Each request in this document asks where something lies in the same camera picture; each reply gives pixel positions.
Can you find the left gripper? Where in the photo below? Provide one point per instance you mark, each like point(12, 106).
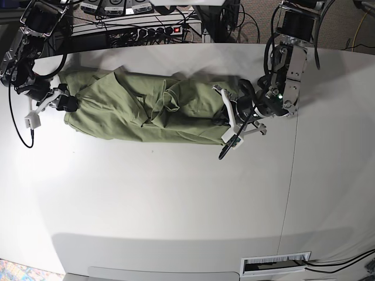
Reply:
point(240, 111)

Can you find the black power strip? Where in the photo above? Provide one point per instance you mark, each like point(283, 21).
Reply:
point(148, 33)

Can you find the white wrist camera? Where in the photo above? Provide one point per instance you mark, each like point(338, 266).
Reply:
point(230, 137)
point(32, 120)

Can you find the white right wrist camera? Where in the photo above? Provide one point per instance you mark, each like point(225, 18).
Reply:
point(32, 120)

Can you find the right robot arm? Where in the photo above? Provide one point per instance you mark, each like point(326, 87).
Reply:
point(38, 23)

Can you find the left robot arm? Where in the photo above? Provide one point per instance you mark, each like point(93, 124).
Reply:
point(285, 59)

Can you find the green T-shirt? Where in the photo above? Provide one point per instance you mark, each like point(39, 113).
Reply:
point(144, 108)

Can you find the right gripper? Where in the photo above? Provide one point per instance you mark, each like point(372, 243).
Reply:
point(58, 98)

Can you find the table cable grommet slot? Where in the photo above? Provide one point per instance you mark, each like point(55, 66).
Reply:
point(274, 265)

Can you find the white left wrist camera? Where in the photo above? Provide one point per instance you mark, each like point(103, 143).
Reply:
point(230, 137)

